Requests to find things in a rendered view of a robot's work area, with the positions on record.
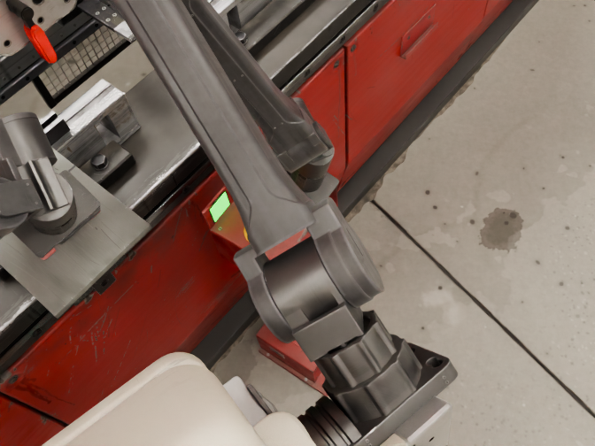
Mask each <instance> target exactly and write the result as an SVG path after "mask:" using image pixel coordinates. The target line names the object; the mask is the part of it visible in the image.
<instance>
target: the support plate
mask: <svg viewBox="0 0 595 446"><path fill-rule="evenodd" d="M51 148H52V147H51ZM52 149H53V148H52ZM53 151H54V153H55V155H56V157H57V160H58V161H57V162H56V164H54V165H53V166H52V167H53V170H54V172H55V173H58V174H60V173H61V172H62V171H64V170H67V171H68V170H69V169H71V168H72V167H73V166H74V164H72V163H71V162H70V161H69V160H67V159H66V158H65V157H63V156H62V155H61V154H59V153H58V152H57V151H56V150H54V149H53ZM70 173H71V174H72V175H73V176H74V177H75V178H76V179H77V180H78V181H79V182H80V183H81V184H82V185H83V186H84V187H85V188H86V189H87V190H88V191H89V192H90V193H91V194H92V195H93V196H94V197H95V198H96V199H97V200H98V201H99V202H100V212H99V213H98V214H97V215H96V216H95V217H94V218H93V219H92V220H90V221H89V222H88V223H86V224H85V225H84V226H83V227H82V228H81V229H79V230H78V231H77V232H76V233H75V234H74V235H73V236H71V237H70V238H69V239H68V240H67V241H66V242H64V243H63V244H58V245H57V246H55V247H54V249H55V250H56V251H55V252H54V253H53V254H52V255H51V256H50V257H49V258H47V259H45V260H42V259H40V258H39V257H37V256H36V254H34V253H33V252H32V251H31V250H30V249H29V248H28V247H27V246H26V245H25V244H24V243H23V242H22V241H21V240H20V239H19V238H18V237H17V236H16V235H15V234H14V233H13V232H10V233H9V234H8V235H6V236H4V237H3V238H2V239H0V265H1V266H2V267H3V268H4V269H5V270H6V271H7V272H8V273H9V274H10V275H11V276H13V277H14V278H15V279H16V280H17V281H18V282H19V283H20V284H21V285H22V286H23V287H24V288H25V289H26V290H27V291H28V292H29V293H31V294H32V295H33V296H34V297H35V298H36V299H37V300H38V301H39V302H40V303H41V304H42V305H43V306H44V307H45V308H46V309H47V310H48V311H50V312H51V313H52V314H53V315H54V316H55V317H56V318H57V319H58V318H59V317H60V316H61V315H62V314H63V313H64V312H65V311H66V310H67V309H68V308H69V307H70V306H71V305H72V304H73V303H74V302H75V301H76V300H77V299H78V298H79V297H80V296H82V295H83V294H84V293H85V292H86V291H87V290H88V289H89V288H90V287H91V286H92V285H93V284H94V283H95V282H96V281H97V280H98V279H99V278H100V277H101V276H102V275H103V274H104V273H106V272H107V271H108V270H109V269H110V268H111V267H112V266H113V265H114V264H115V263H116V262H117V261H118V260H119V259H120V258H121V257H122V256H123V255H124V254H125V253H126V252H127V251H128V250H129V249H130V248H132V247H133V246H134V245H135V244H136V243H137V242H138V241H139V240H140V239H141V238H142V237H143V236H144V235H145V234H146V233H147V232H148V231H149V230H150V229H151V225H150V224H149V223H148V222H146V221H145V220H144V219H142V218H141V217H140V216H138V215H137V214H136V213H135V212H133V211H132V210H131V209H129V208H128V207H127V206H126V205H124V204H123V203H122V202H121V201H120V200H119V199H117V198H116V197H115V196H113V195H112V194H111V193H109V192H108V191H107V190H106V189H104V188H103V187H101V186H100V185H99V184H98V183H96V182H95V181H94V180H92V179H91V178H90V177H89V176H88V175H87V174H85V173H84V172H83V171H82V170H80V169H79V168H78V167H77V166H76V167H75V168H74V169H73V170H72V171H71V172H70Z"/></svg>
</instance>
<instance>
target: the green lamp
mask: <svg viewBox="0 0 595 446"><path fill-rule="evenodd" d="M228 206H229V201H228V197H227V194H226V192H224V194H223V195H222V196H221V197H220V199H219V200H218V201H217V202H216V203H215V205H214V206H213V207H212V208H211V210H210V211H211V213H212V216H213V219H214V221H215V222H216V220H217V219H218V218H219V217H220V215H221V214H222V213H223V212H224V211H225V210H226V209H227V208H228Z"/></svg>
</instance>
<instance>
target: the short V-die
mask: <svg viewBox="0 0 595 446"><path fill-rule="evenodd" d="M39 121H40V123H41V125H42V128H43V131H44V133H45V134H46V136H47V138H48V140H49V142H50V146H52V145H53V144H54V143H55V142H57V141H58V140H59V139H60V138H61V137H63V136H64V135H65V134H66V133H67V132H69V131H70V130H71V129H70V128H69V126H68V125H67V124H66V122H65V121H64V119H63V118H61V117H58V115H57V114H56V113H55V112H54V111H51V112H49V113H48V114H47V115H46V116H45V117H43V118H42V119H41V120H39Z"/></svg>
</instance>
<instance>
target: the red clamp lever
mask: <svg viewBox="0 0 595 446"><path fill-rule="evenodd" d="M6 4H7V5H8V7H9V10H10V11H11V12H13V13H14V14H16V15H17V16H19V17H20V18H21V19H22V21H23V22H24V30H25V32H26V35H27V37H28V39H29V40H30V42H31V43H32V44H33V46H34V47H35V49H36V51H37V52H38V54H39V55H40V57H41V58H43V59H44V60H45V61H47V62H48V63H50V64H51V63H55V62H56V61H57V54H56V52H55V50H54V49H53V47H52V46H51V44H50V41H49V39H48V38H47V36H46V34H45V33H44V32H43V30H42V29H41V28H40V27H39V26H38V25H36V24H35V23H34V22H33V20H32V18H33V17H34V11H33V9H32V8H30V7H29V6H27V5H26V4H24V3H22V2H21V1H20V0H6Z"/></svg>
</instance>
